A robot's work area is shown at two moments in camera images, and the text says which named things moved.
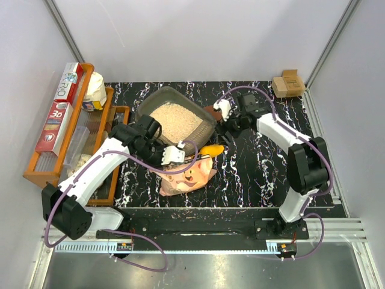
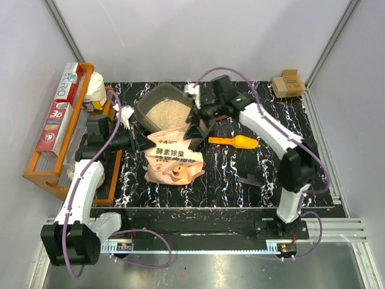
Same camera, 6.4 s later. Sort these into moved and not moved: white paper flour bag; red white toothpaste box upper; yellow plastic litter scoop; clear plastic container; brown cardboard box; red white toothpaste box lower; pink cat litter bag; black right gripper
Moved: pink cat litter bag; black right gripper; yellow plastic litter scoop
Not moved: white paper flour bag; red white toothpaste box lower; brown cardboard box; red white toothpaste box upper; clear plastic container
